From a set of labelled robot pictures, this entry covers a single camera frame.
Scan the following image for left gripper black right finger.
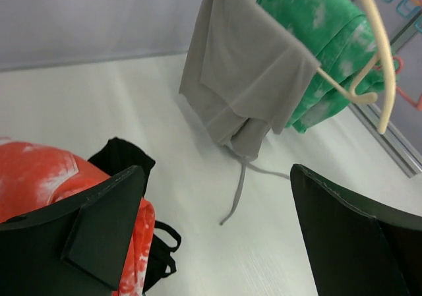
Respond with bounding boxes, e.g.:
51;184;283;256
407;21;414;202
290;164;421;295

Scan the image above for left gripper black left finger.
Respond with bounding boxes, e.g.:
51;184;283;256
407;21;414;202
1;166;145;295

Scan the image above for red white patterned trousers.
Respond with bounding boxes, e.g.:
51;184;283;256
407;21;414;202
0;136;156;296

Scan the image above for beige wooden hanger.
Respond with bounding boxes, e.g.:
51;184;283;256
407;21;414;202
316;0;396;134

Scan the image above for brown grey trousers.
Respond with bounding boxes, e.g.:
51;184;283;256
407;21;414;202
178;0;322;227

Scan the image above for green patterned trousers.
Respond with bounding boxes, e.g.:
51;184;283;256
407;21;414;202
257;0;377;133

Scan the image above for black clothes pile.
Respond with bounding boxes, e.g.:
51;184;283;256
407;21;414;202
88;137;181;295

